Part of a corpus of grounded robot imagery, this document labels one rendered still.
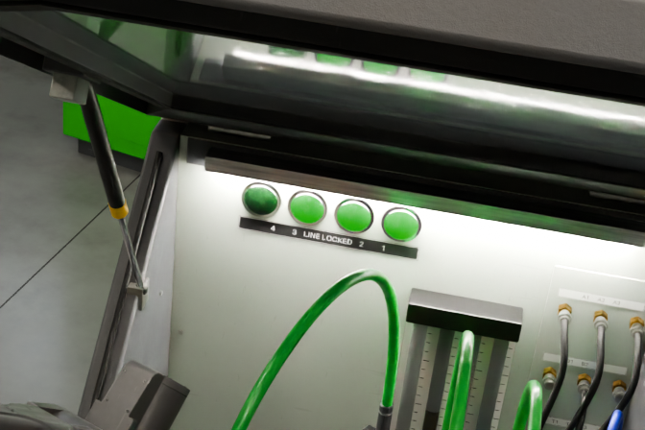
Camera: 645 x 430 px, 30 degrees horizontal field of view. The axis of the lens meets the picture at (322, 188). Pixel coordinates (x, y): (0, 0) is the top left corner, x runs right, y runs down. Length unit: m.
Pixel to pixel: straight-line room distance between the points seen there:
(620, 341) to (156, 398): 0.67
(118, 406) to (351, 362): 0.56
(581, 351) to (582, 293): 0.09
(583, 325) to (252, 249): 0.43
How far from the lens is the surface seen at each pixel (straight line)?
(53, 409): 1.11
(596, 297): 1.55
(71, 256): 3.96
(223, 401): 1.72
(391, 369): 1.52
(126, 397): 1.14
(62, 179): 4.40
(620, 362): 1.60
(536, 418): 1.29
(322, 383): 1.67
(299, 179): 1.47
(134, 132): 4.34
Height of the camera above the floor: 2.13
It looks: 29 degrees down
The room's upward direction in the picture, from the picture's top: 7 degrees clockwise
